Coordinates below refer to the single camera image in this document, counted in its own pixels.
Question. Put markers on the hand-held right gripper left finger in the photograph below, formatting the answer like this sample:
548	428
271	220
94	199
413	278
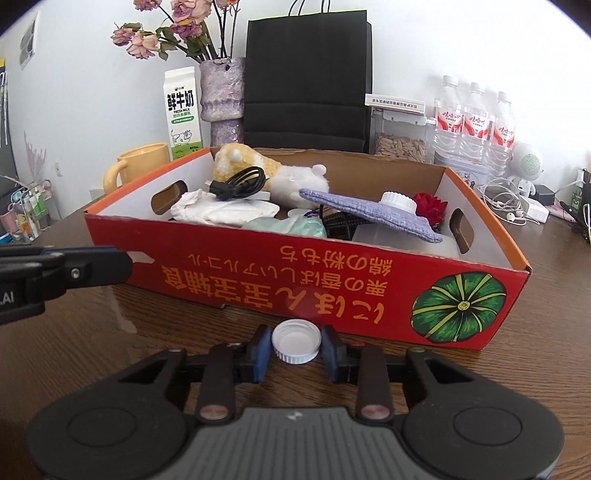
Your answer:
261	350

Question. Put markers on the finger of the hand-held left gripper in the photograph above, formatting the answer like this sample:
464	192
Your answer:
92	270
92	249

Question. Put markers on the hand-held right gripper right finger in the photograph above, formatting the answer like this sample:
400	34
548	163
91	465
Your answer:
330	353

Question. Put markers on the white ribbed bottle cap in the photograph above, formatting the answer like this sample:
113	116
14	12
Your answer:
295	344

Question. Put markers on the red cardboard box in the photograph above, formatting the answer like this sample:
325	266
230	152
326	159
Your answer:
277	277

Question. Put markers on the iridescent plastic bag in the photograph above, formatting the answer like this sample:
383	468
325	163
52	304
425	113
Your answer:
295	227

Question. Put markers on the purple woven pouch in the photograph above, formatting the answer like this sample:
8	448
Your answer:
360	210

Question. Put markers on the large white ribbed lid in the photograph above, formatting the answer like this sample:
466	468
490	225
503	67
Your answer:
398	202

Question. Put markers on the yellow white plush toy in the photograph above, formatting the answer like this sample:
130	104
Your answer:
240	161

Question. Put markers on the red fabric flower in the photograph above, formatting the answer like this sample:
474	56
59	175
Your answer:
429	207

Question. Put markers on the yellow mug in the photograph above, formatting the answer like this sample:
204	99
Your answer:
138	166

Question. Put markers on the pale purple dried sprigs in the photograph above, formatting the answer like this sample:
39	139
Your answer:
34	159

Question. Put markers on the white milk carton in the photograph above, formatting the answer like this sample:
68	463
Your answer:
183	115

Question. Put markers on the purple mottled vase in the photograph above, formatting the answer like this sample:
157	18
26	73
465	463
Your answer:
224	101

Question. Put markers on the clear container of seeds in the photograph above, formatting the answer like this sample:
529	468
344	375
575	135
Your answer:
399	145

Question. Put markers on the white earphones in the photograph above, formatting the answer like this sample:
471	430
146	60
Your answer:
510	216

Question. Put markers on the dried pink roses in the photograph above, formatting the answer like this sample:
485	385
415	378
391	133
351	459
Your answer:
184	27

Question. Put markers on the white charger block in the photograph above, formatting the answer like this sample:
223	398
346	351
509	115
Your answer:
535	211

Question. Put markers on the flat white box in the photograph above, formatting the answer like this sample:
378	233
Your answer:
395	101

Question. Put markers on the black power adapter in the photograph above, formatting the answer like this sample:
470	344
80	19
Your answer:
544	194

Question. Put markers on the black paper bag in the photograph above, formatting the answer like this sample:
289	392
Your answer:
304	83

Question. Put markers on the white robot-shaped speaker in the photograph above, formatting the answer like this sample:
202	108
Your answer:
528	161

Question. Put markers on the black pen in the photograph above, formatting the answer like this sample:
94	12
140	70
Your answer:
577	221

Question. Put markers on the white wall socket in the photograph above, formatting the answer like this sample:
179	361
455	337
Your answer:
58	168

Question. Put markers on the wall notice sheet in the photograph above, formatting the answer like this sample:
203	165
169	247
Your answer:
28	41

